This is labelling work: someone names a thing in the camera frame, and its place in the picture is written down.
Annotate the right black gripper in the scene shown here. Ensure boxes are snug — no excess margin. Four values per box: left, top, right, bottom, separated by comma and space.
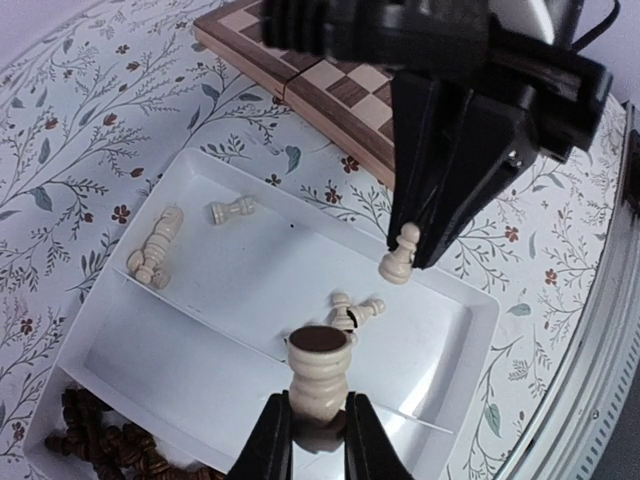
260, 1, 614, 269

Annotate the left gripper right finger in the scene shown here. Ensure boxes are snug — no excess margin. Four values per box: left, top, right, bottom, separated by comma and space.
344, 392, 414, 480

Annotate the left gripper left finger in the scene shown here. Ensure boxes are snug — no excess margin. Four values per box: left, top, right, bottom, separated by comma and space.
226, 390, 293, 480

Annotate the wooden chessboard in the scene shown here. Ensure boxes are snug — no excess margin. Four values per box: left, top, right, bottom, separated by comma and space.
194, 1, 395, 188

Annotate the white divided tray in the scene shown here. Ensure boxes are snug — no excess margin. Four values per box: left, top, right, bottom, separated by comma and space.
24, 149, 500, 479

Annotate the dark chess pieces pile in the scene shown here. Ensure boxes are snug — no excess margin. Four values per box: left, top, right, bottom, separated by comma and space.
44, 388, 226, 479

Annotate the light chess pieces pile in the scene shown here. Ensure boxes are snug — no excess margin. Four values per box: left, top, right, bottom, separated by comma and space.
126, 196, 386, 337

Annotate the floral patterned table mat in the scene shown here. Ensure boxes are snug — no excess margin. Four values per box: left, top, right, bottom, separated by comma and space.
1, 1, 625, 479

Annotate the front aluminium rail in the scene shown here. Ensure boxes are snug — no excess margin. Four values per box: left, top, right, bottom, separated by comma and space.
496, 103, 639, 479

